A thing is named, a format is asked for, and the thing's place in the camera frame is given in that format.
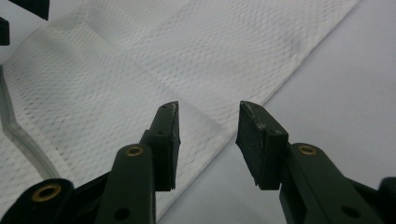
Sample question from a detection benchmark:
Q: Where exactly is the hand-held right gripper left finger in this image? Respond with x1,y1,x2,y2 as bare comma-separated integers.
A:
139,100,181,192

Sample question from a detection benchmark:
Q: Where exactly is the white mesh-patterned cloth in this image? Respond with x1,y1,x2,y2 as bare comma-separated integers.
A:
0,0,359,220

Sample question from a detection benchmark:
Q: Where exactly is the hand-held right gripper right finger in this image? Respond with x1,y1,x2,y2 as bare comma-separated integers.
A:
234,100,290,191

